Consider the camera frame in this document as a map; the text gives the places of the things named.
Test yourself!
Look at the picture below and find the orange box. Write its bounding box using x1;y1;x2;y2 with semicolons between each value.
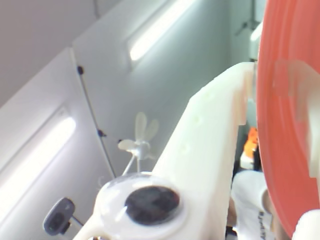
243;127;260;161

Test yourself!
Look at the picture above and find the grey webcam on stand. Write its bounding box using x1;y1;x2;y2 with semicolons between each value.
42;197;84;237

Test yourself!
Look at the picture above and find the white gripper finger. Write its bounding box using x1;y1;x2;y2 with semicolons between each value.
74;61;258;240
292;209;320;240

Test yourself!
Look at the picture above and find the person white t-shirt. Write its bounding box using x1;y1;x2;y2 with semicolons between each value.
231;171;278;240

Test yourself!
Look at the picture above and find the white bladed ceiling fan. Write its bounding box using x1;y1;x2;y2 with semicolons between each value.
117;111;161;177

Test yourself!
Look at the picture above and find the long ceiling light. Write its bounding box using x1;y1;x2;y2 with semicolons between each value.
0;116;77;216
128;0;193;62

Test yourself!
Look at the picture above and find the orange plate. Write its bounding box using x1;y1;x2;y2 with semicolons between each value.
256;0;320;238

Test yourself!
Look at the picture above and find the person bare forearm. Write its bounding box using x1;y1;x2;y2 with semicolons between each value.
262;189;285;237

